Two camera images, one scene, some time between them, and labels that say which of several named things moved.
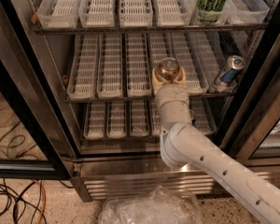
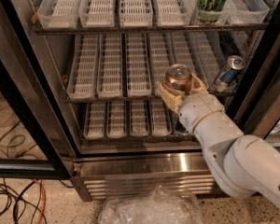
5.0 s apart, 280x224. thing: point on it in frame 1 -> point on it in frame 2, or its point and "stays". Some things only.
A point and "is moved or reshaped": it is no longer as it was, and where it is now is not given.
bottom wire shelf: [136, 121] stays
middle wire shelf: [119, 67] stays
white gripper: [171, 94] -> [200, 108]
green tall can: [210, 2] stays
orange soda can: [168, 68] is moved or reshaped
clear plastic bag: [160, 206] stays
